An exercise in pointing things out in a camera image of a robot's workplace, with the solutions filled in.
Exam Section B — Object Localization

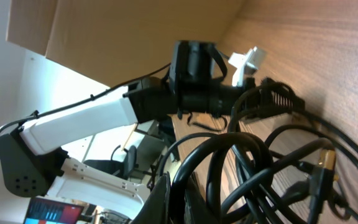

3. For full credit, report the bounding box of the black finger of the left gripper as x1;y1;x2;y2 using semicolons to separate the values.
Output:
244;78;305;123

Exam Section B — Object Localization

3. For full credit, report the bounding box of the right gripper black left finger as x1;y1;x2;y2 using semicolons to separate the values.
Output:
131;173;171;224

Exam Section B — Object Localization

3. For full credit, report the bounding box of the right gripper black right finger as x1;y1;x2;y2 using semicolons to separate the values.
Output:
185;179;218;224

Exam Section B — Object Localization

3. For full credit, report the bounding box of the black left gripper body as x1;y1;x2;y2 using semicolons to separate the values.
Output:
178;78;256;116

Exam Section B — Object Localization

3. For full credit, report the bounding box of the black HDMI cable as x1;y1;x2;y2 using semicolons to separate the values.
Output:
157;85;358;224

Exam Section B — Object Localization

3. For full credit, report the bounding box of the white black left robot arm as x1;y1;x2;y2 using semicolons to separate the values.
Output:
0;40;305;221

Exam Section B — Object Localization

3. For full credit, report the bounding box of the black office chair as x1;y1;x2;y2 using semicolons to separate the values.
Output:
83;146;152;180

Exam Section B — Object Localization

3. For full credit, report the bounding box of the computer monitor screen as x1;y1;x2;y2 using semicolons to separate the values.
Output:
23;197;84;224

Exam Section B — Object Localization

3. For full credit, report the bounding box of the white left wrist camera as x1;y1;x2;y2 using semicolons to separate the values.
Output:
228;46;266;87

